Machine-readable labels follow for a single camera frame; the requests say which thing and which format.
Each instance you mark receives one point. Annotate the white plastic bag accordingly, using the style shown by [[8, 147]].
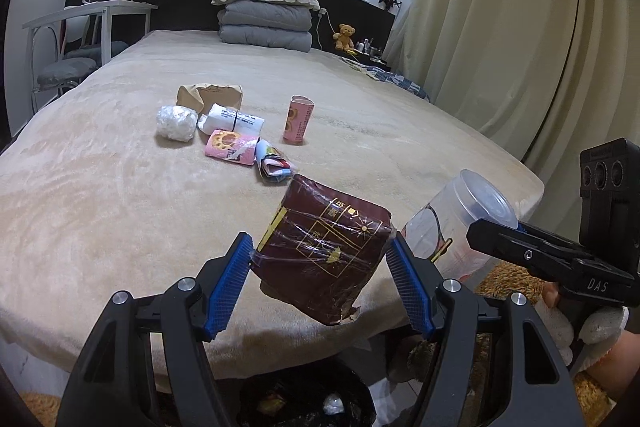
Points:
[[175, 123]]

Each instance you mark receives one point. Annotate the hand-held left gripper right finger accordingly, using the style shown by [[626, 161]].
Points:
[[407, 287]]

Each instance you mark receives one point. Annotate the folded grey quilt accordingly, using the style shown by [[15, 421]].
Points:
[[265, 29]]

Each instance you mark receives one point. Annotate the person's right forearm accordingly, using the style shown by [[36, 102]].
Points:
[[615, 357]]

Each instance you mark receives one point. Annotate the cream curtain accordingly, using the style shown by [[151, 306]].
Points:
[[500, 32]]

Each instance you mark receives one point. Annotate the brown teddy bear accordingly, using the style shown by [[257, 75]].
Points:
[[344, 38]]

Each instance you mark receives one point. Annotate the pink paper carton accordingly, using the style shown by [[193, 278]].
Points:
[[298, 119]]

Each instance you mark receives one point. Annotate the black trash bag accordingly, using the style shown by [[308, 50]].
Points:
[[300, 387]]

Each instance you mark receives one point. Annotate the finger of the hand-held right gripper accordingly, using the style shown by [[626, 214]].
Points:
[[510, 244], [524, 227]]

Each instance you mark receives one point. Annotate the white chair grey cushion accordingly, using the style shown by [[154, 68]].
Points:
[[100, 49], [65, 69]]

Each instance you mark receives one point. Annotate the bed with beige blanket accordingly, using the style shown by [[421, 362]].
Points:
[[125, 207]]

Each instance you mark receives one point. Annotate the blue patterned cloth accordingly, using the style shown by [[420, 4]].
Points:
[[395, 79]]

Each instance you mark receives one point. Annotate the person's right hand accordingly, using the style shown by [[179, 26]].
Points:
[[552, 327]]

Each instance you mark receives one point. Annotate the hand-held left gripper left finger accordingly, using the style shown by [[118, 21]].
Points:
[[232, 287]]

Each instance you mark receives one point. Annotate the yellow shaggy rug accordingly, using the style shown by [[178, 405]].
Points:
[[505, 282]]

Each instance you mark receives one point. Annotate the cluster of small bottles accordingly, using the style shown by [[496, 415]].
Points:
[[370, 48]]

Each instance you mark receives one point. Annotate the dark plant ornament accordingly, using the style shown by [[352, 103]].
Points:
[[390, 1]]

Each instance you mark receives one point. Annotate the colourful crumpled wrapper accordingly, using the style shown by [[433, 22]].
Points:
[[272, 164]]

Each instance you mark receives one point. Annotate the brown paper bag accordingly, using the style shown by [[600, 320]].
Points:
[[220, 94]]

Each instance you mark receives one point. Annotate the maroon foil packet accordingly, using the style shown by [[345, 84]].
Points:
[[325, 252]]

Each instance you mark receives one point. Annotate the white desk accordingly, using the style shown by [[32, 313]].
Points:
[[100, 7]]

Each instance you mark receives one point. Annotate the white wrapped packet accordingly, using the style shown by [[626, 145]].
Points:
[[230, 117]]

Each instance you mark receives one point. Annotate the pink snack packet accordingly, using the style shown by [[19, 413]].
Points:
[[225, 146]]

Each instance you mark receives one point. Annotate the clear plastic cup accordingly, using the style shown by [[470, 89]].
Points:
[[465, 207]]

